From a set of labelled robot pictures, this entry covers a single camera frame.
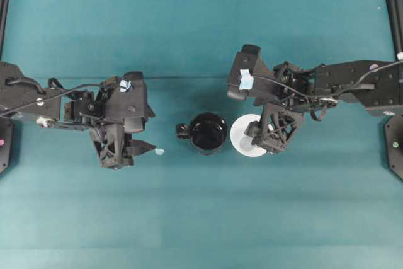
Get black cup holder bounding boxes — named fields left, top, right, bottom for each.
left=175, top=112, right=228, bottom=155

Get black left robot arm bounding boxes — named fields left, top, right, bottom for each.
left=1, top=62, right=156, bottom=171

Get black frame rail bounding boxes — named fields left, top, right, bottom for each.
left=0, top=0, right=9, bottom=55
left=386, top=0, right=402, bottom=54

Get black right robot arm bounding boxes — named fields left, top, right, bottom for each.
left=244, top=60, right=402, bottom=154

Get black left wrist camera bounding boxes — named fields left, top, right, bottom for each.
left=97, top=71, right=155, bottom=134

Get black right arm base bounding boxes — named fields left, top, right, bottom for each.
left=383, top=115, right=403, bottom=180

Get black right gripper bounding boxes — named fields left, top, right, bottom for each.
left=245, top=103, right=304, bottom=154

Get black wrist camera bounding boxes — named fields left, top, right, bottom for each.
left=227, top=44, right=280, bottom=101
left=97, top=71, right=155, bottom=134

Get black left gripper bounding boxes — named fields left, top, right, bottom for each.
left=89, top=124, right=156, bottom=170

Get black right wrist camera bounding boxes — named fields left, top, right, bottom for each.
left=227, top=44, right=280, bottom=101

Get small tape patch on table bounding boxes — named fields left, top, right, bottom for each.
left=239, top=137, right=254, bottom=152

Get black left frame rail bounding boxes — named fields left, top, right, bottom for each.
left=0, top=0, right=9, bottom=55

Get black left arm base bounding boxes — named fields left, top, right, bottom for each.
left=0, top=118, right=14, bottom=173

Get black right frame rail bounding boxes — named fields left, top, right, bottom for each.
left=386, top=0, right=402, bottom=54

